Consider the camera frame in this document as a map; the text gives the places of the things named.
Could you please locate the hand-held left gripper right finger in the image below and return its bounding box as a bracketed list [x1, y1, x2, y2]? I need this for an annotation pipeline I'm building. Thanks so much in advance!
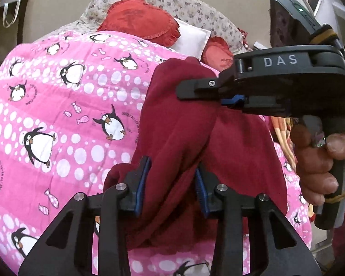
[195, 167, 322, 276]

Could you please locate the person's right hand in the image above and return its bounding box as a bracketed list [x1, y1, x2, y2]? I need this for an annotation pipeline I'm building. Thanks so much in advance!
[290, 122, 345, 207]

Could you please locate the orange cream bear blanket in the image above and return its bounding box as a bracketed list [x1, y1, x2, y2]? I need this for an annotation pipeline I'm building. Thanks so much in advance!
[269, 114, 295, 147]

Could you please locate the white pillow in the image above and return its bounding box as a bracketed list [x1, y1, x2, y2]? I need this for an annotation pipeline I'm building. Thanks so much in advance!
[161, 17, 212, 56]

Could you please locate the red round ruffled cushion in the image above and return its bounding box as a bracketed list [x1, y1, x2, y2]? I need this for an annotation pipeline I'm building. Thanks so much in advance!
[201, 37, 235, 72]

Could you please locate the red heart-shaped cushion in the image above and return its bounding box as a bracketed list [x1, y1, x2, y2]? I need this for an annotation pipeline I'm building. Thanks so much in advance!
[97, 0, 181, 46]

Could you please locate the red patterned cloth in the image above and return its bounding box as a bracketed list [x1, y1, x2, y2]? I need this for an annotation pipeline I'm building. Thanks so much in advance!
[238, 28, 251, 49]

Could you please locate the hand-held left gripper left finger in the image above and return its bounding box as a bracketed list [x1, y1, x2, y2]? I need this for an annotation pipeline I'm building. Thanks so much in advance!
[19, 155, 152, 276]

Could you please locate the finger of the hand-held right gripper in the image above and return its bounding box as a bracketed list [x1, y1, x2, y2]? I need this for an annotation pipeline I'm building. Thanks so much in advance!
[176, 78, 245, 107]

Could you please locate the dark bag with white handle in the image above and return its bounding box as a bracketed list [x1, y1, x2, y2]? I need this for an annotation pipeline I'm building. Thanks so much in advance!
[0, 0, 28, 66]

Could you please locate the dark red fleece garment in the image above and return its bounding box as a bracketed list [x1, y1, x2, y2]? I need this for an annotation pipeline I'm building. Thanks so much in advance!
[103, 56, 288, 253]

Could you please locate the pink penguin print blanket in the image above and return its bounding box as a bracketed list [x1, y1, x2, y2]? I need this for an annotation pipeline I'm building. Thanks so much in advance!
[0, 30, 314, 276]

